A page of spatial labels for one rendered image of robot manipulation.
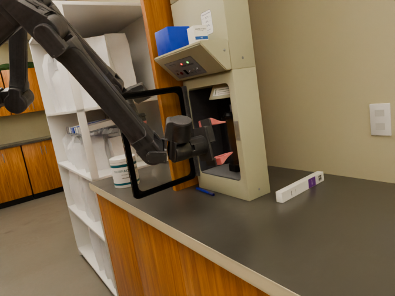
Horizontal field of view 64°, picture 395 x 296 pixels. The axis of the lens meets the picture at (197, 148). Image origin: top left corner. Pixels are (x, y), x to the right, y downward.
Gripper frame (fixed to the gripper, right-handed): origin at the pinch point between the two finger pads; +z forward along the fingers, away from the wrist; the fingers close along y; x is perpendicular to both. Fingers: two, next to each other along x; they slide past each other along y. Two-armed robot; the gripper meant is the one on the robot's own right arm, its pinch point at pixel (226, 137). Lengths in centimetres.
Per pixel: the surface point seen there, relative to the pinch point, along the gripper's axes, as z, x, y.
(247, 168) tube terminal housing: 12.7, 8.4, -13.3
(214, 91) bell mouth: 13.9, 18.7, 16.9
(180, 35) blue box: 6.3, 20.6, 39.7
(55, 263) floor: -37, 247, -86
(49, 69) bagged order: -10, 186, 76
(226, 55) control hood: 10.2, 2.8, 26.1
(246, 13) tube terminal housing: 21.6, 1.0, 39.1
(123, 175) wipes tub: -10, 75, -9
